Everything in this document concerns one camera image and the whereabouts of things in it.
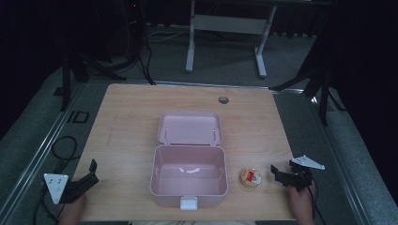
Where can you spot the pink plastic box with lid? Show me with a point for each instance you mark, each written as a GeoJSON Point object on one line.
{"type": "Point", "coordinates": [190, 175]}

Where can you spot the black metal stand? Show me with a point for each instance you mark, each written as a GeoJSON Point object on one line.
{"type": "Point", "coordinates": [81, 67]}
{"type": "Point", "coordinates": [319, 81]}

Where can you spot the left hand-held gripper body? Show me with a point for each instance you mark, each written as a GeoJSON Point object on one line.
{"type": "Point", "coordinates": [56, 187]}

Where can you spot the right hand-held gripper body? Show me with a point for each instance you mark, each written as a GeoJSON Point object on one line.
{"type": "Point", "coordinates": [301, 175]}

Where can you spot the black computer tower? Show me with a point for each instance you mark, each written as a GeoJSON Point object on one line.
{"type": "Point", "coordinates": [135, 25]}

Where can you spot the person's right hand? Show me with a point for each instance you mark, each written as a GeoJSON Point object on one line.
{"type": "Point", "coordinates": [301, 204]}

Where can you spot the white metal desk frame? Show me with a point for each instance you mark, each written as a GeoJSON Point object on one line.
{"type": "Point", "coordinates": [231, 24]}

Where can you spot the person's left hand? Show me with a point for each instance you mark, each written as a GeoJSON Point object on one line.
{"type": "Point", "coordinates": [73, 211]}

